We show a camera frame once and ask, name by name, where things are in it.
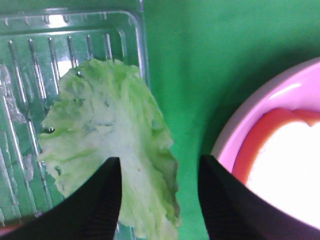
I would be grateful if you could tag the pink round plate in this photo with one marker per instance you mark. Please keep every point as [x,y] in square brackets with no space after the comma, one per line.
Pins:
[296,88]

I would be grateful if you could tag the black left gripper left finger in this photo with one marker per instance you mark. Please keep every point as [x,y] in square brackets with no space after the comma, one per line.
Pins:
[90,213]

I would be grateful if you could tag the green tablecloth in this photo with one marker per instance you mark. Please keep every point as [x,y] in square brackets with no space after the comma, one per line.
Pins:
[205,58]

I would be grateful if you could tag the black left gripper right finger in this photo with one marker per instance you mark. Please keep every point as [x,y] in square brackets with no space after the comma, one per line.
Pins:
[232,212]

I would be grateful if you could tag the white bread slice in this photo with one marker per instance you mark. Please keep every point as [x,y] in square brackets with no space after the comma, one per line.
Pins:
[279,160]

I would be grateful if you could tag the green lettuce leaf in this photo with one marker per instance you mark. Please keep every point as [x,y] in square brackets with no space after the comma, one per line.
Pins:
[104,109]

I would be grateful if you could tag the clear left plastic tray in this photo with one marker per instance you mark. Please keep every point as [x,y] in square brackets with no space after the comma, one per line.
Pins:
[40,40]

